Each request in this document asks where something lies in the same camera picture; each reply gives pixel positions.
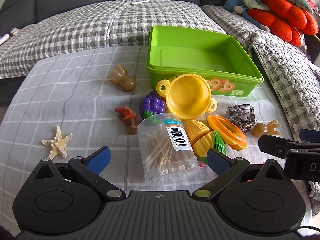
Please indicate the green plastic box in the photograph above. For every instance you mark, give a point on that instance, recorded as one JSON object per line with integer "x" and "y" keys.
{"x": 200, "y": 55}

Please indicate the red brown toy figurine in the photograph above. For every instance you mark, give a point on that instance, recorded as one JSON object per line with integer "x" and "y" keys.
{"x": 128, "y": 117}

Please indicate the dark translucent hair claw clip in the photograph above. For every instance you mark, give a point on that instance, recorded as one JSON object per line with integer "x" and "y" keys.
{"x": 240, "y": 116}

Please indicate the clear cotton swab jar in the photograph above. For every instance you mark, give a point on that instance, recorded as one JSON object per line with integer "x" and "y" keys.
{"x": 165, "y": 155}

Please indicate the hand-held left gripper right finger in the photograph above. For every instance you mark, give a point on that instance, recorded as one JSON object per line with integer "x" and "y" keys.
{"x": 217, "y": 161}

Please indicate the orange toy plate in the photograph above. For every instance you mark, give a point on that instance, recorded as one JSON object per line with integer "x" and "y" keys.
{"x": 233, "y": 138}

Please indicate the beige starfish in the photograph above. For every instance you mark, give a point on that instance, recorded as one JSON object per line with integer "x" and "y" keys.
{"x": 58, "y": 143}

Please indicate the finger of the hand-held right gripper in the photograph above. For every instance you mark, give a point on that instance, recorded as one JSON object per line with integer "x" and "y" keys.
{"x": 310, "y": 135}
{"x": 272, "y": 146}

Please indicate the light grey grid sheet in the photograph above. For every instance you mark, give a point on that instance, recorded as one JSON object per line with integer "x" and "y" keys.
{"x": 75, "y": 100}

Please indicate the yellow toy pot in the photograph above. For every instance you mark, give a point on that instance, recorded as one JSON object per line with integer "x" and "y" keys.
{"x": 187, "y": 97}

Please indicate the blue plush toy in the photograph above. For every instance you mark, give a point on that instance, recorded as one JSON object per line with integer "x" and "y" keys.
{"x": 240, "y": 2}

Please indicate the brown toy octopus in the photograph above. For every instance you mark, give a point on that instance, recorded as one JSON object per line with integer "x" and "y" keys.
{"x": 265, "y": 129}
{"x": 125, "y": 80}

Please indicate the white strip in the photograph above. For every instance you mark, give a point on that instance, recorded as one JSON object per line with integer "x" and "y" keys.
{"x": 140, "y": 2}

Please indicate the purple toy grapes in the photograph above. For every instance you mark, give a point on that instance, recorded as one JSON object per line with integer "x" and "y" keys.
{"x": 152, "y": 105}

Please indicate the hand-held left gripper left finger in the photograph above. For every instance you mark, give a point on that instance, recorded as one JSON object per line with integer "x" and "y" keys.
{"x": 100, "y": 161}

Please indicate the pink block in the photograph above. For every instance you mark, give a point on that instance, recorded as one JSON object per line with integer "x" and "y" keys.
{"x": 201, "y": 165}

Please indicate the small pink white object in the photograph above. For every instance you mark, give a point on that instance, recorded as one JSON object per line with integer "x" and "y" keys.
{"x": 10, "y": 35}

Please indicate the yellow toy corn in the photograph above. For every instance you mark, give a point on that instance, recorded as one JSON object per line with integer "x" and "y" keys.
{"x": 197, "y": 130}

